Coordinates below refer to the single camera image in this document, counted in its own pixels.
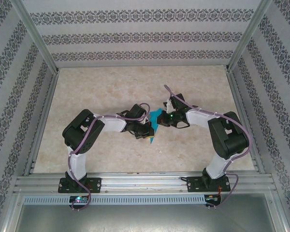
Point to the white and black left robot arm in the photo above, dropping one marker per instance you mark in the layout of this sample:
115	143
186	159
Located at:
77	166

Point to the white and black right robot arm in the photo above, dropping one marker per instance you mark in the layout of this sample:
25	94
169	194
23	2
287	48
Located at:
217	166

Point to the grey metal panel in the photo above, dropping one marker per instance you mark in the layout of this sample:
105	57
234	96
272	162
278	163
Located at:
145	220

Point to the controller board with LEDs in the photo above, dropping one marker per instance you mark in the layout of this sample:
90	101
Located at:
211	198

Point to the long aluminium mounting rail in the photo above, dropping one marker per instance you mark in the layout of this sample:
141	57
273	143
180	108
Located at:
145	183

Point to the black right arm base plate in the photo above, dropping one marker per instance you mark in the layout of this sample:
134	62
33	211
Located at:
193	184

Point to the aluminium table side rail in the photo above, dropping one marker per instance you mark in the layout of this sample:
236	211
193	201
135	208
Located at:
241	104
43	120

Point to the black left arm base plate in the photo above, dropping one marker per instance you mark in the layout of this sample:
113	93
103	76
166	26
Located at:
95	184

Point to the aluminium frame post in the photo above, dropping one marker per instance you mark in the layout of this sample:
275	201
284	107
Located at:
245	36
37	36

